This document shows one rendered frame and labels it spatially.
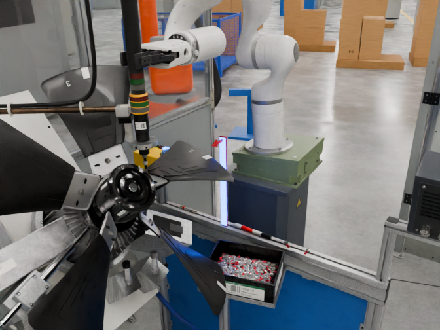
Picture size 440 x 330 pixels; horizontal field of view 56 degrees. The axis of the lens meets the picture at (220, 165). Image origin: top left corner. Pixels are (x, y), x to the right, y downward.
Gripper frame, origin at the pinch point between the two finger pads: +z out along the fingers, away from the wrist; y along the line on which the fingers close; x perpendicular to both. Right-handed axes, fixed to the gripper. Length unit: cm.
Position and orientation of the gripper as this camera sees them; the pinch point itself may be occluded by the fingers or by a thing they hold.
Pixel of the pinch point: (134, 59)
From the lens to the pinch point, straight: 98.0
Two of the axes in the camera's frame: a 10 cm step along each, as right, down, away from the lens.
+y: -8.3, -2.2, 5.1
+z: -5.6, 3.5, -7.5
